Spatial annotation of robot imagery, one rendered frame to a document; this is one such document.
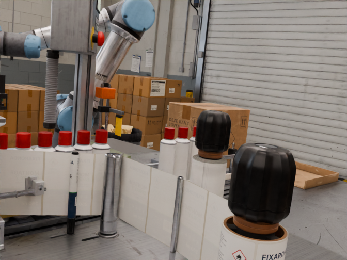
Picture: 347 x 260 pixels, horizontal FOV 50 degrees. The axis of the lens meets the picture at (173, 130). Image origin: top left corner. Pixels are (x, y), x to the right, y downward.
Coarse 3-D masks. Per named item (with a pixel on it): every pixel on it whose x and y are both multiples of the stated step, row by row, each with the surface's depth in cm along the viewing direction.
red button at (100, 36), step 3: (99, 33) 95; (102, 33) 96; (93, 36) 95; (96, 36) 95; (99, 36) 95; (102, 36) 95; (93, 39) 95; (96, 39) 95; (99, 39) 95; (102, 39) 95; (93, 42) 96; (96, 42) 96; (99, 42) 95; (102, 42) 96; (99, 45) 96
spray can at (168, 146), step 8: (168, 128) 116; (168, 136) 116; (160, 144) 118; (168, 144) 116; (176, 144) 118; (160, 152) 117; (168, 152) 116; (160, 160) 117; (168, 160) 116; (160, 168) 118; (168, 168) 117
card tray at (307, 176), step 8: (296, 168) 191; (304, 168) 187; (312, 168) 184; (320, 168) 181; (296, 176) 174; (304, 176) 176; (312, 176) 177; (320, 176) 179; (328, 176) 168; (336, 176) 173; (296, 184) 161; (304, 184) 162; (312, 184) 159; (320, 184) 164
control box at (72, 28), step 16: (64, 0) 91; (80, 0) 91; (96, 0) 98; (64, 16) 91; (80, 16) 92; (64, 32) 92; (80, 32) 92; (96, 32) 104; (64, 48) 93; (80, 48) 93; (96, 48) 107
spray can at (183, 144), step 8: (184, 128) 120; (184, 136) 120; (184, 144) 120; (176, 152) 121; (184, 152) 120; (176, 160) 121; (184, 160) 121; (176, 168) 121; (184, 168) 122; (184, 176) 122
